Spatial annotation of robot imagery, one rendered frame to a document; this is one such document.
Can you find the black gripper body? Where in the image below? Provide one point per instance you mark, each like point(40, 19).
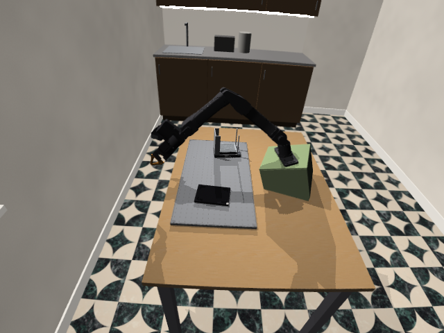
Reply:
point(165, 154)

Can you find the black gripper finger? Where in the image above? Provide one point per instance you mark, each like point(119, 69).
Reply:
point(157, 163)

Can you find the white well plate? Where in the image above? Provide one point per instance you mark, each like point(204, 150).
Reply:
point(228, 148)

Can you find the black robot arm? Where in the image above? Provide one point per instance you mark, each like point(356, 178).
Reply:
point(191, 124)

